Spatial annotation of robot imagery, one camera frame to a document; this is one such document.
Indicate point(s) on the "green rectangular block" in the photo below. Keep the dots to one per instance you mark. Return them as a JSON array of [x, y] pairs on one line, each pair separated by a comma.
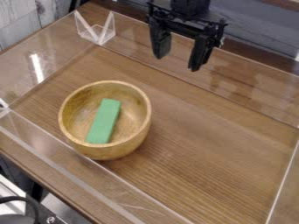
[[102, 127]]

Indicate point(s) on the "clear acrylic tray wall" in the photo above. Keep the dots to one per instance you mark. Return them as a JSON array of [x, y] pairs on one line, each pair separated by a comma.
[[219, 160]]

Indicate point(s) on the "clear acrylic corner bracket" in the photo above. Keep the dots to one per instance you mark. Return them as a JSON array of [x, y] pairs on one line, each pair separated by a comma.
[[99, 34]]

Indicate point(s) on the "brown wooden bowl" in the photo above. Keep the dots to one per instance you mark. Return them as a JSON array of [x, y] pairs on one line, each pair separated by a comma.
[[78, 112]]

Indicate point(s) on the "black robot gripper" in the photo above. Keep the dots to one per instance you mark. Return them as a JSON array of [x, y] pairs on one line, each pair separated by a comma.
[[190, 18]]

